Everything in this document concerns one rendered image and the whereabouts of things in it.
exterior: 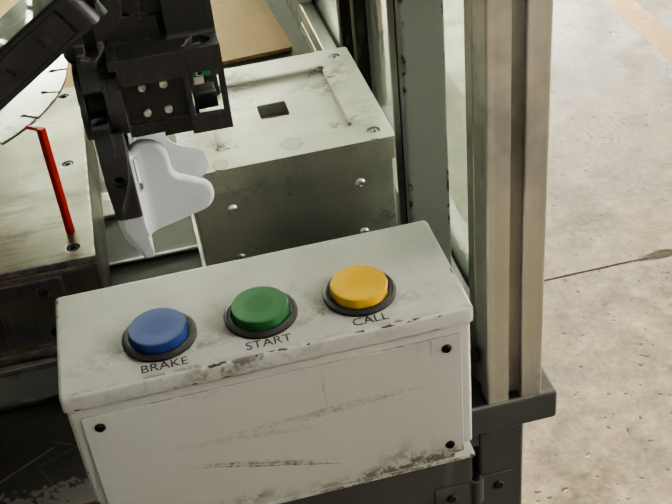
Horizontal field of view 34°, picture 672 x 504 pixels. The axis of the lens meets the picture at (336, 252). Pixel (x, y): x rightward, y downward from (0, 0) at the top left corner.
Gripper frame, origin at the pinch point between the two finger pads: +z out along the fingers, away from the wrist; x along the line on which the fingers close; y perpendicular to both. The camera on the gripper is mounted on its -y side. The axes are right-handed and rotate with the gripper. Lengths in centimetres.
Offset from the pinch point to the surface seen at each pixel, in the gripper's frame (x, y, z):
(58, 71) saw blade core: 32.5, -5.3, 3.1
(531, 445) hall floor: 61, 51, 98
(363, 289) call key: -0.6, 14.2, 7.3
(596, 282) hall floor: 98, 78, 98
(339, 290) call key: -0.2, 12.6, 7.3
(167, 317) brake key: 0.7, 0.8, 7.3
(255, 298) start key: 0.8, 6.9, 7.3
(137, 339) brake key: -1.0, -1.3, 7.3
